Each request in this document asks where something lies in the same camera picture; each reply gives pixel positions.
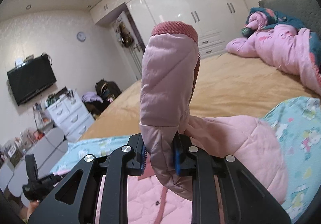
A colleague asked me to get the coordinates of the white drawer chest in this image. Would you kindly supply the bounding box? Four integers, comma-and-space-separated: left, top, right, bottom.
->
45, 89, 95, 142

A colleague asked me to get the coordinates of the pink floral comforter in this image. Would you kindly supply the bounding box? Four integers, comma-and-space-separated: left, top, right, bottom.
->
226, 7, 320, 94

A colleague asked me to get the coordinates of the purple clothes pile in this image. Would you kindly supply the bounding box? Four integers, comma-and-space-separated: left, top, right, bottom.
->
82, 91, 103, 103

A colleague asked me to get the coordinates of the teal cartoon cat bedsheet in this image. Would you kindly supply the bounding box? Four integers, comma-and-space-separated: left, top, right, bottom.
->
51, 97, 320, 223

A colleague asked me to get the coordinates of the purple wall clock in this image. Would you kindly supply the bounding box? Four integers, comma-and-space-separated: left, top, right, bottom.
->
76, 31, 86, 42

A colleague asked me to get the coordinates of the black bag on floor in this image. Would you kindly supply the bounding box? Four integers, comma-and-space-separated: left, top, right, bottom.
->
95, 79, 122, 101

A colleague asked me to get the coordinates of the person's left hand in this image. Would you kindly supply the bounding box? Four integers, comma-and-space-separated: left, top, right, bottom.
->
27, 201, 40, 221

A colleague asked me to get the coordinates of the pink quilted jacket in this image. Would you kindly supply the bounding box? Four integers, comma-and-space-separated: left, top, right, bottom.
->
93, 20, 288, 224

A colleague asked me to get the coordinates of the tan bed blanket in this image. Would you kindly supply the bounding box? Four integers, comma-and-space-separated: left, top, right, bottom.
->
81, 53, 318, 140

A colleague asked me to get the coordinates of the grey bed headboard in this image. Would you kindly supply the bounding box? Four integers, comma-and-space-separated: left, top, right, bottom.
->
258, 0, 321, 38

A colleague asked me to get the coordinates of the white bedroom door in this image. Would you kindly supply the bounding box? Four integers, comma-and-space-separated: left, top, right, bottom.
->
113, 11, 144, 80

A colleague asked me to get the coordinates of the black wall television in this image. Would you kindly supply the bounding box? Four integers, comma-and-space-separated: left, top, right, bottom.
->
7, 54, 57, 106

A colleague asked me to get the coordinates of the white glossy wardrobe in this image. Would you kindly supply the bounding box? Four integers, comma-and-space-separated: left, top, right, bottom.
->
90, 0, 248, 58

